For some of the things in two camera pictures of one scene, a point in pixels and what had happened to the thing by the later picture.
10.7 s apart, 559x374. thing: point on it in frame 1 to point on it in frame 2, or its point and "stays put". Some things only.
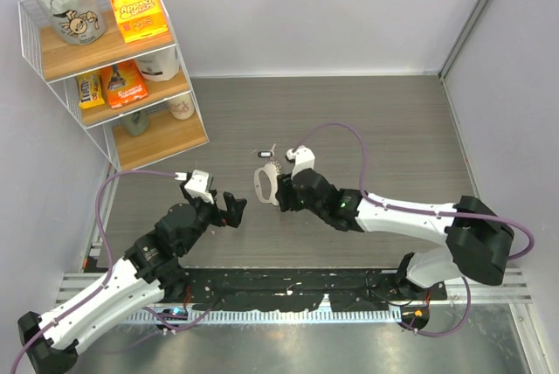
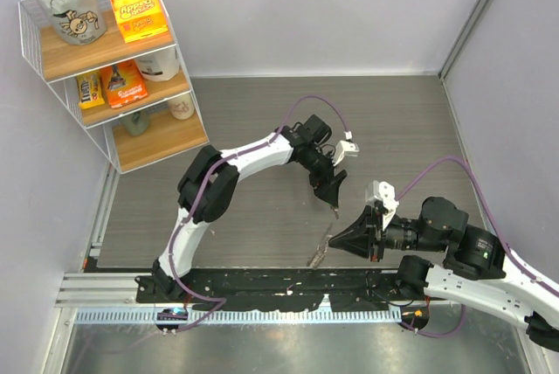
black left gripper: [223, 218] to [327, 184]
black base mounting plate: [295, 289] stays put
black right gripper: [286, 193] to [355, 238]
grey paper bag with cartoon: [71, 10] stays put
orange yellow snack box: [139, 12] stays put
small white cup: [182, 107] stays put
